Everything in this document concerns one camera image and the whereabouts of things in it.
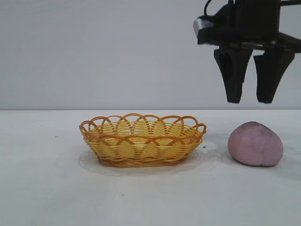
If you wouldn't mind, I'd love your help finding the black camera cable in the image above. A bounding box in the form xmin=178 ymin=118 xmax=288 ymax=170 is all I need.
xmin=203 ymin=0 xmax=214 ymax=17

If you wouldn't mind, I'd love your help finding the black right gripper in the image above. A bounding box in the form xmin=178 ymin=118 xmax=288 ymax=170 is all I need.
xmin=197 ymin=0 xmax=301 ymax=104

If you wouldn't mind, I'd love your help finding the pink toy peach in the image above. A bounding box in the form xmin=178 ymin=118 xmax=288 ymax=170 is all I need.
xmin=227 ymin=121 xmax=284 ymax=167

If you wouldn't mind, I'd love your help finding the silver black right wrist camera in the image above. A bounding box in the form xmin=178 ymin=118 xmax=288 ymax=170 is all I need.
xmin=193 ymin=4 xmax=236 ymax=32

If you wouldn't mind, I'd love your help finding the yellow woven plastic basket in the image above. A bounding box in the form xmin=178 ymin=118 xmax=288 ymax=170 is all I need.
xmin=79 ymin=113 xmax=208 ymax=168

